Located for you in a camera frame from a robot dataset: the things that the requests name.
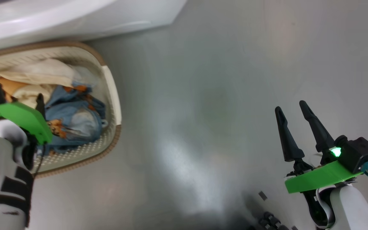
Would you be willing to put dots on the cream plastic laundry basket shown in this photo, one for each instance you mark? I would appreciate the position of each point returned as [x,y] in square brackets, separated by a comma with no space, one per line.
[110,86]

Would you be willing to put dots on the cream cloth garment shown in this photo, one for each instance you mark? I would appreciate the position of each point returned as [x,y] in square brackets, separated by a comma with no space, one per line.
[37,75]

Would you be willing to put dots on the blue cartoon print garment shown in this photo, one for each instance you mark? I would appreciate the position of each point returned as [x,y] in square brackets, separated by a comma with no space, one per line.
[75,111]

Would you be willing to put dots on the black robot base parts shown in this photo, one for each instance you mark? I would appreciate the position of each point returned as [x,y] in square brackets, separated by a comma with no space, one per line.
[270,220]

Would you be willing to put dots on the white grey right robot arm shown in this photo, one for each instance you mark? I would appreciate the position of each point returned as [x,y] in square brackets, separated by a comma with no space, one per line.
[353,210]

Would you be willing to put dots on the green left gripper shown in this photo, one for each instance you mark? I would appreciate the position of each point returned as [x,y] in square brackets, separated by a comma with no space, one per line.
[21,116]

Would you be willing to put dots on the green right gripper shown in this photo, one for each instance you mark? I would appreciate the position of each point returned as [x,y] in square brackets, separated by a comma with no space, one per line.
[318,179]

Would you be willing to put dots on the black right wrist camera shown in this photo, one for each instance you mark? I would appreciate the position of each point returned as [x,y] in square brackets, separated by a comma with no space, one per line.
[359,153]

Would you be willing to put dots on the white washing machine body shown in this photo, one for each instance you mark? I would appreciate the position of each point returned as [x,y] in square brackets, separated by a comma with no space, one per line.
[75,19]

